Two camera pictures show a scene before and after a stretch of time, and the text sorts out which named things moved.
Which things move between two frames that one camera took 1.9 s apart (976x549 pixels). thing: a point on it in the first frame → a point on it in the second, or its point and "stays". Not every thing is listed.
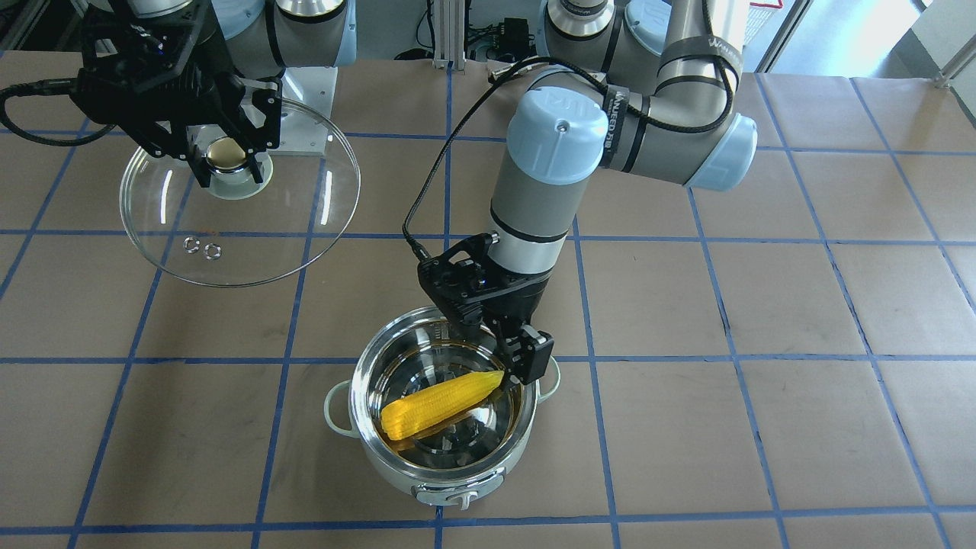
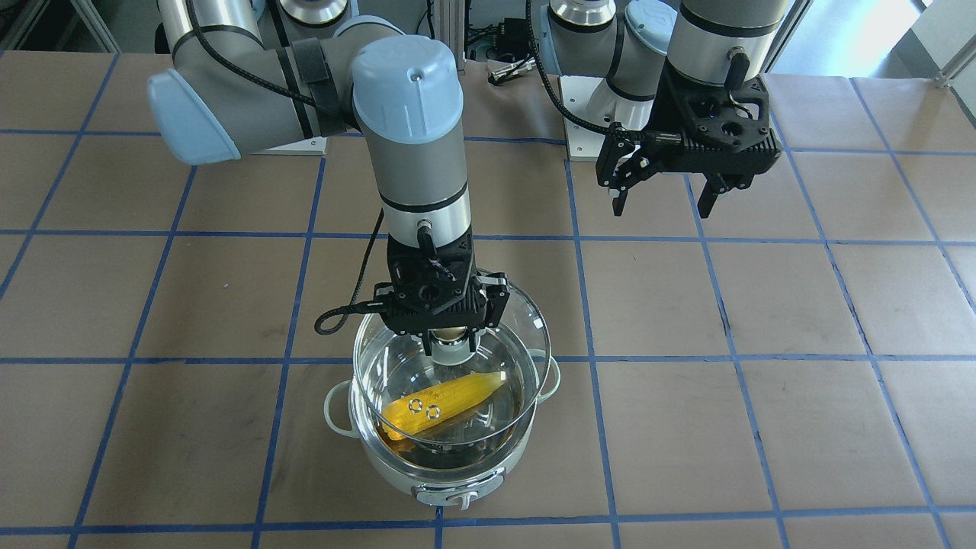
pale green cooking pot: (455, 465) stays
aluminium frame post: (449, 34) stays
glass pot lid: (236, 233) → (455, 396)
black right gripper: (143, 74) → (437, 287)
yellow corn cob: (406, 412) stays
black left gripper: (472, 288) → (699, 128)
